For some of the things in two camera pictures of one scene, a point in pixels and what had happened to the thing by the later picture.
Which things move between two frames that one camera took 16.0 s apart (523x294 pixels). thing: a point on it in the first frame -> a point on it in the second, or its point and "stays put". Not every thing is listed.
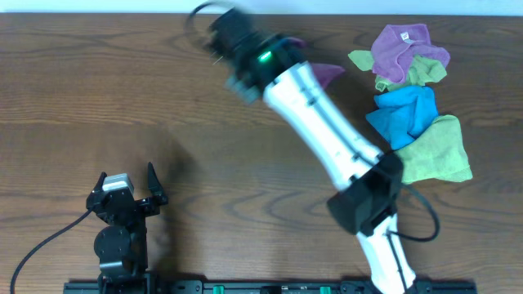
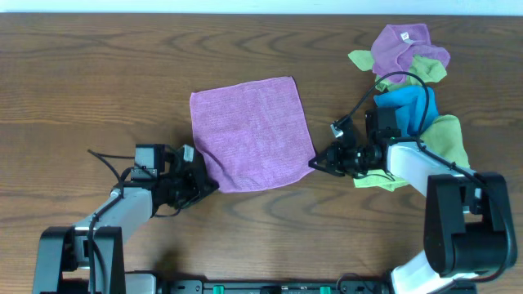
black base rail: (263, 287) stays put
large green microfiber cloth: (438, 153) stays put
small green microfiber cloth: (420, 71) stays put
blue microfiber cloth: (404, 114) stays put
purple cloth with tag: (394, 48) stays put
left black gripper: (152, 206) -> (195, 175)
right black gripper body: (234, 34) -> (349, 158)
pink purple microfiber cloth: (325, 73) -> (253, 135)
